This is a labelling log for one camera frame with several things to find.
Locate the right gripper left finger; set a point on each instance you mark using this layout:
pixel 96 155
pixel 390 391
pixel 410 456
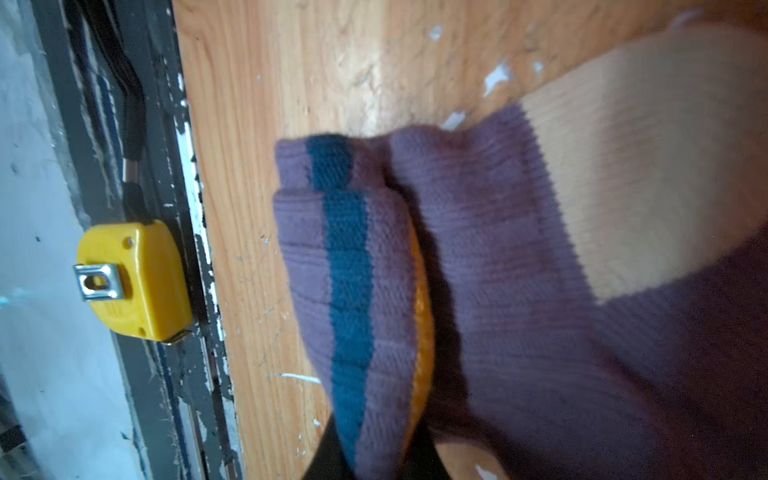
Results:
pixel 329 462

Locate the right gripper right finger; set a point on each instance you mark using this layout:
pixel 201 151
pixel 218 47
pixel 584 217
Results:
pixel 422 461

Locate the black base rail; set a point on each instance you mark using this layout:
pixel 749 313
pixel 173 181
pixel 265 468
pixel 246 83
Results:
pixel 123 135

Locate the yellow tape measure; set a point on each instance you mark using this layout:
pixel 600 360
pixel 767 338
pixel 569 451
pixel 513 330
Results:
pixel 131 274

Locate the purple striped sock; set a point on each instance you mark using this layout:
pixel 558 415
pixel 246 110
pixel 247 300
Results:
pixel 577 284

